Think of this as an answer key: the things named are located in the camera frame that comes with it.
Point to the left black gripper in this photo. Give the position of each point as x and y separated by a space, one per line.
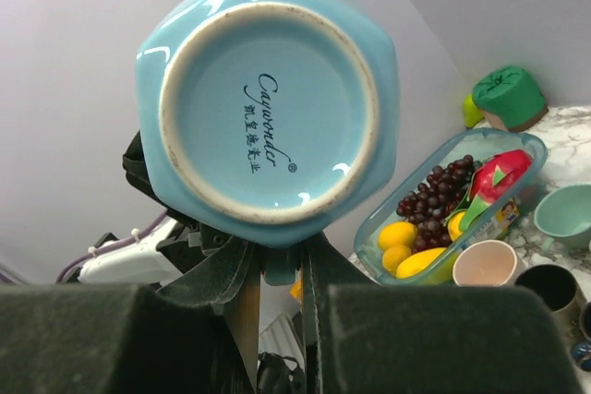
200 333

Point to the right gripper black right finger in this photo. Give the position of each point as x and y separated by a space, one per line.
439 340

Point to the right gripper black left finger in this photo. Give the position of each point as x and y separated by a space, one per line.
114 339

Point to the pink mug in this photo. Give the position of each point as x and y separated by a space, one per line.
487 263

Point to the light blue faceted mug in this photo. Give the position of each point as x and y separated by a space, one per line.
267 119

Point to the brown patterned mug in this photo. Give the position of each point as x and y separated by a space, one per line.
557 288

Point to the dark blue mug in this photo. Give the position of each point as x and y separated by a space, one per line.
580 352

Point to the mint green mug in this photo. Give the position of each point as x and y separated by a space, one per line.
563 216

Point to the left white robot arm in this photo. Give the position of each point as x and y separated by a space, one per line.
124 260

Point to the yellow banana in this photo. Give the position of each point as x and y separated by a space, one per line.
417 262

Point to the small yellow lemon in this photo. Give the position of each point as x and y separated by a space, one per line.
394 256

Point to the teal transparent fruit tray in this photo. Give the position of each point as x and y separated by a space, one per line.
482 144

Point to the yellow mango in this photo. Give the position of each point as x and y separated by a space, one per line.
397 233

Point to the dark purple grapes bunch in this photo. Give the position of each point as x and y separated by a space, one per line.
435 199

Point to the red dragon fruit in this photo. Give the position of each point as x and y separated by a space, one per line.
496 176

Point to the green pear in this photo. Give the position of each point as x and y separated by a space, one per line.
472 115

